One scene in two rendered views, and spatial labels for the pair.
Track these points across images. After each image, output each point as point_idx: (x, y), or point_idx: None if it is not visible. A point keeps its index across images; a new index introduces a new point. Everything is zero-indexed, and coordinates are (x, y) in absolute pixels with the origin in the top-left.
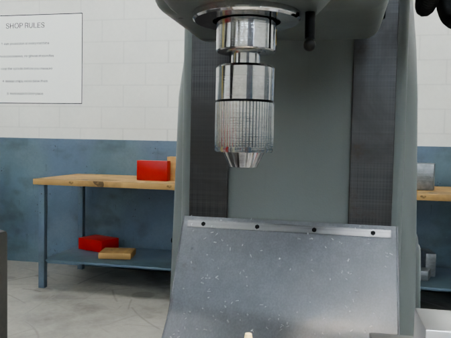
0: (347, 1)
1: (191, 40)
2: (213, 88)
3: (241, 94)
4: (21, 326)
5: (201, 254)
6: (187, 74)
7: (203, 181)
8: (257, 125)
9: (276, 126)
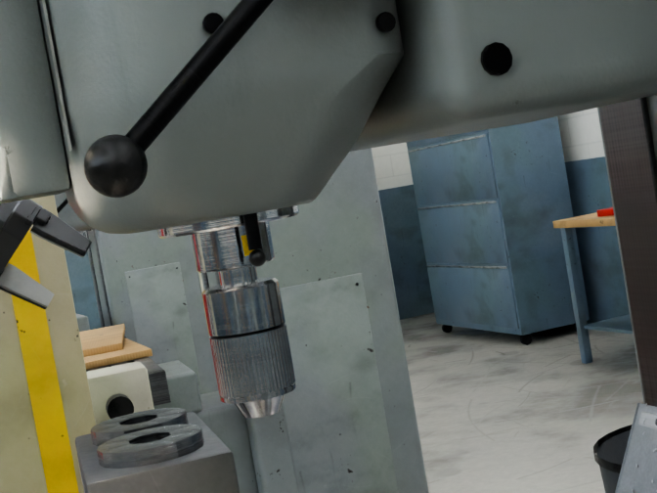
0: (432, 120)
1: None
2: (633, 172)
3: (209, 331)
4: None
5: (646, 479)
6: (604, 149)
7: (650, 342)
8: (229, 368)
9: None
